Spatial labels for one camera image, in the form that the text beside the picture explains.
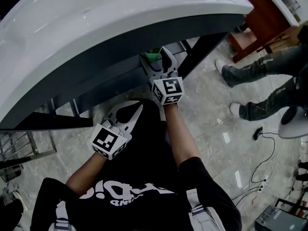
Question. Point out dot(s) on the person's black trousers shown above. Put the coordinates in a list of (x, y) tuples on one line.
[(149, 141)]

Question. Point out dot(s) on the person's black t-shirt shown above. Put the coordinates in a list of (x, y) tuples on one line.
[(144, 213)]

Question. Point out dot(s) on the white ceramic sink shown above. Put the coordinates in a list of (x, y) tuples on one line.
[(96, 32)]

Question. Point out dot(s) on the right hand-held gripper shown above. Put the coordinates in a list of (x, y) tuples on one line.
[(168, 88)]

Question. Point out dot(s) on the person's left forearm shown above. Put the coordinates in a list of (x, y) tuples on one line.
[(84, 174)]

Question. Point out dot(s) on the metal rack frame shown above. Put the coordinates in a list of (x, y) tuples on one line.
[(29, 156)]

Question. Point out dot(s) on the person's right forearm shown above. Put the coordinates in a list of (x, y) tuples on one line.
[(179, 133)]

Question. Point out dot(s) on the black equipment case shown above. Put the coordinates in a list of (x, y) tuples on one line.
[(281, 219)]

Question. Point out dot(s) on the white power strip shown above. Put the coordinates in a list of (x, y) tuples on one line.
[(262, 185)]

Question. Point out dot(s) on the wooden vanity cabinet white top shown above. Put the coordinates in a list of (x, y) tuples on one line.
[(262, 20)]

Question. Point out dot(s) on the small black device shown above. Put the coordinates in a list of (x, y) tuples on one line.
[(257, 133)]

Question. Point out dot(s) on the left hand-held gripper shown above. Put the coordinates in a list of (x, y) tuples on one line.
[(108, 141)]

